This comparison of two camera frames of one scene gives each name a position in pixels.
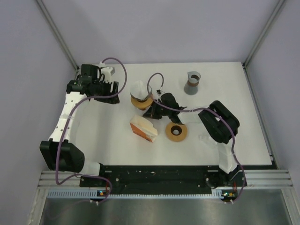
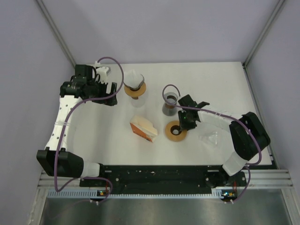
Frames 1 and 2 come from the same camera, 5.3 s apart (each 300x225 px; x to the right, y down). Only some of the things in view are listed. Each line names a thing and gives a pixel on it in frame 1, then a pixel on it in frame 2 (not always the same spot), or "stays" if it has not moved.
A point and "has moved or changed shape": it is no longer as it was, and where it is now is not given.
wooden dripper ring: x=176 y=132 stays
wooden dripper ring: x=142 y=105 -> x=137 y=93
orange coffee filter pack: x=142 y=128 stays
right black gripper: x=152 y=112 -> x=183 y=126
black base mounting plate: x=165 y=177 stays
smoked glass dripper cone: x=143 y=101 -> x=136 y=89
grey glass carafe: x=191 y=86 has moved or changed shape
